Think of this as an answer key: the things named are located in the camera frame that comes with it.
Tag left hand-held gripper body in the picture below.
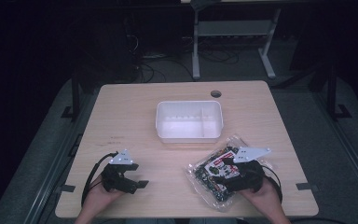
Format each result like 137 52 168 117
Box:
101 148 140 194

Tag person's left hand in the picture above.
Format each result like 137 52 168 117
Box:
83 176 127 217

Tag white plastic bin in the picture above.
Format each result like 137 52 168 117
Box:
155 99 225 145

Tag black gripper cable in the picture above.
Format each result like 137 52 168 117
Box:
80 150 119 208
260 164 283 204

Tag clear printed plastic packet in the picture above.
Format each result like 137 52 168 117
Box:
184 133 276 213

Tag person's right hand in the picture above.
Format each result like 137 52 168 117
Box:
238 176 283 217

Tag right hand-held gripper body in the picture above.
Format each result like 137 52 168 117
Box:
226 147 272 193

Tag black table edge bracket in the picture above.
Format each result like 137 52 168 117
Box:
55 184 76 193
295 182 320 192

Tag black floor cables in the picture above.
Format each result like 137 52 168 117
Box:
125 33 241 84

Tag white metal desk frame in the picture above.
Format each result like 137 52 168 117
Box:
180 0 282 80

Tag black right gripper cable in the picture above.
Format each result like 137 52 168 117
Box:
260 164 283 204

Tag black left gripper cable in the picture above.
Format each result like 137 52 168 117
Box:
80 150 119 208

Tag black metal stand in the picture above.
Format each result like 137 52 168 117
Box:
325 61 353 121
61 74 82 123

